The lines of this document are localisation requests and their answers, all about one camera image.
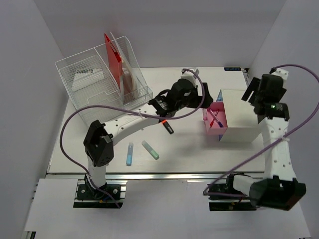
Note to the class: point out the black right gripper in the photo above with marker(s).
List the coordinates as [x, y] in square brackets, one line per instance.
[253, 86]

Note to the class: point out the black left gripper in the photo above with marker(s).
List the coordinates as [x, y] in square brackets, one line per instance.
[198, 99]

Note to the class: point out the red pen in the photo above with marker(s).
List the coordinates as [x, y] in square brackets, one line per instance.
[214, 117]

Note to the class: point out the pink drawer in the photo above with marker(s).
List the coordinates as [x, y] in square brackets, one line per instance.
[215, 130]

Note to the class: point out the blue ballpoint pen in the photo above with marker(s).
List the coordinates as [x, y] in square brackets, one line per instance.
[221, 125]

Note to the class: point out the orange black highlighter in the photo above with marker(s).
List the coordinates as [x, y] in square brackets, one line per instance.
[167, 126]

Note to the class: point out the green highlighter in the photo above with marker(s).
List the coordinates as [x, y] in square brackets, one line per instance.
[150, 150]

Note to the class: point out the blue highlighter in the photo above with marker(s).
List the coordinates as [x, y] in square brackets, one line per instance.
[129, 154]

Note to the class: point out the red plastic folder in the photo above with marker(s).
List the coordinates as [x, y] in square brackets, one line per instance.
[118, 68]

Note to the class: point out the clear document sleeve with papers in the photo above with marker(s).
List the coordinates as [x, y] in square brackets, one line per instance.
[129, 70]

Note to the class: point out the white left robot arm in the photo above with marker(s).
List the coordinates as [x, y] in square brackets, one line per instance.
[101, 138]

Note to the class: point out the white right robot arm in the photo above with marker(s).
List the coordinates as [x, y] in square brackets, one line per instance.
[279, 188]

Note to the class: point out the small blue label plate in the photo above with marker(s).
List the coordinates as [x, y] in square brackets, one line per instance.
[232, 69]

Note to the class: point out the white drawer box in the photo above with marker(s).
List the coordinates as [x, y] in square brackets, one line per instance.
[241, 119]

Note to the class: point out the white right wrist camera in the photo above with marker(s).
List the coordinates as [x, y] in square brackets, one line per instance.
[280, 72]

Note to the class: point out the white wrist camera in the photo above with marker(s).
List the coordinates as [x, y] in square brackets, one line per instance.
[190, 76]
[280, 72]

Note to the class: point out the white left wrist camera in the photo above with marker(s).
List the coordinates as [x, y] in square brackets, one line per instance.
[190, 76]

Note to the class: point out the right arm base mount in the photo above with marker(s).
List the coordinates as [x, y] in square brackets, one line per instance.
[224, 198]

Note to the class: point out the white wire file organizer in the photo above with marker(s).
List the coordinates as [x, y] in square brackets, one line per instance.
[105, 92]

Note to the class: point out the papers in wire organizer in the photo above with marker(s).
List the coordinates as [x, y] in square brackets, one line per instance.
[86, 77]

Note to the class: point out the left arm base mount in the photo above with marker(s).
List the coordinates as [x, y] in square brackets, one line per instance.
[110, 196]

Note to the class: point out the aluminium table rail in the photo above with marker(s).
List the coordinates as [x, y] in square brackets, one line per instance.
[142, 176]

